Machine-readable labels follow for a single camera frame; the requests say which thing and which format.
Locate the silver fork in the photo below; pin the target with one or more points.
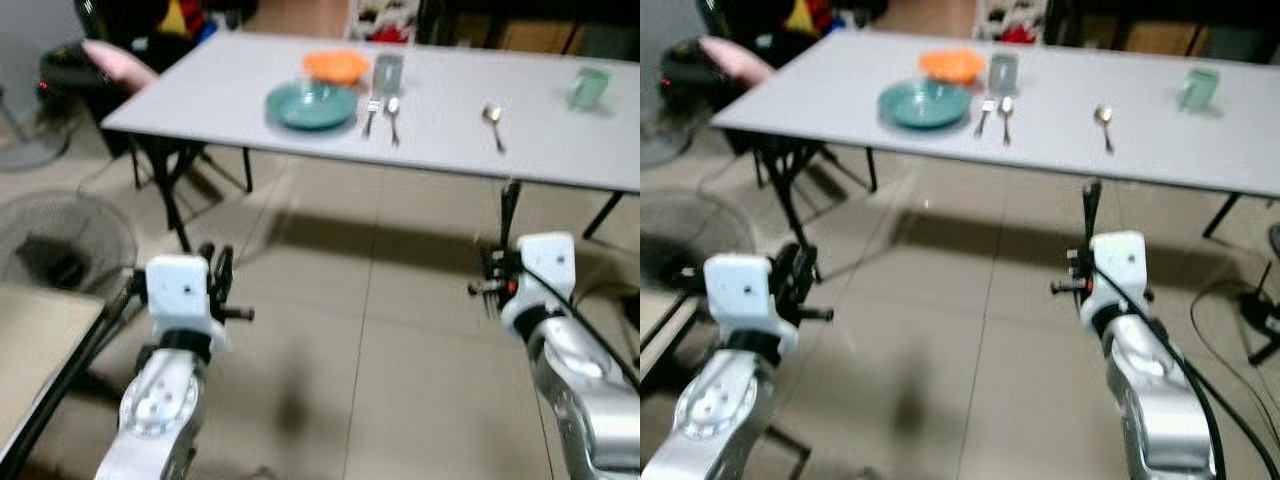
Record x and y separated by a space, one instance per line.
986 110
371 112

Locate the grey round stand base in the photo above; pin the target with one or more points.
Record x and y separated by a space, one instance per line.
30 150
660 145

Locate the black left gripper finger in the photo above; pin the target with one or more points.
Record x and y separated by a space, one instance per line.
786 270
210 270
808 272
227 272

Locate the green plate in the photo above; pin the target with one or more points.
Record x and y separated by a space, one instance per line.
925 104
310 106

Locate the black bag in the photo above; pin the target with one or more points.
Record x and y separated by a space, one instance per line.
685 75
70 75

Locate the grey cup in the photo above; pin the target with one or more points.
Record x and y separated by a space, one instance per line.
1004 73
388 73

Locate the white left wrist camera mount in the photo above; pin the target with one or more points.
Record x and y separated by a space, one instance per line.
740 295
178 295

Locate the black folding table leg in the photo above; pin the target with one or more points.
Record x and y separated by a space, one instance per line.
790 195
603 215
170 195
1222 215

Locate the orange bowl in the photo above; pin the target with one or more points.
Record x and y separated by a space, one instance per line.
336 66
952 64

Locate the red cloth item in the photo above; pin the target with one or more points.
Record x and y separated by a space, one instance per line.
1018 34
392 34

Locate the yellow cloth item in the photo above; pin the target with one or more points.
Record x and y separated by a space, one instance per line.
173 18
798 18

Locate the black floor stand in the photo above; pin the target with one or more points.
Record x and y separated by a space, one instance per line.
1262 310

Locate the small beige table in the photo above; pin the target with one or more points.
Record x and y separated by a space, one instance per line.
40 350
650 320

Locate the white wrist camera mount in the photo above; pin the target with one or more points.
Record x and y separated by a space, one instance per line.
740 295
1120 275
178 295
545 275

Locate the pink pillow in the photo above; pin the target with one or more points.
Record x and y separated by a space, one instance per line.
735 58
120 62

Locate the green mug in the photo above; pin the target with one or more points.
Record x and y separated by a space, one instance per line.
1198 88
590 88

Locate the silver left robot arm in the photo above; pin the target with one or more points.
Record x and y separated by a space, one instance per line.
715 400
155 400

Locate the gold spoon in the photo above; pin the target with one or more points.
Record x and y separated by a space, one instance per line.
491 113
1006 104
393 105
1102 114

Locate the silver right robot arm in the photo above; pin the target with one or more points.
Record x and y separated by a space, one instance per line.
590 400
1150 400

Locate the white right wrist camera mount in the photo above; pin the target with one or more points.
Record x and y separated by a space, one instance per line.
545 275
1120 275

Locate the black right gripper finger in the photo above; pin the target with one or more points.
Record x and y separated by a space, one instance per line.
1092 215
510 215

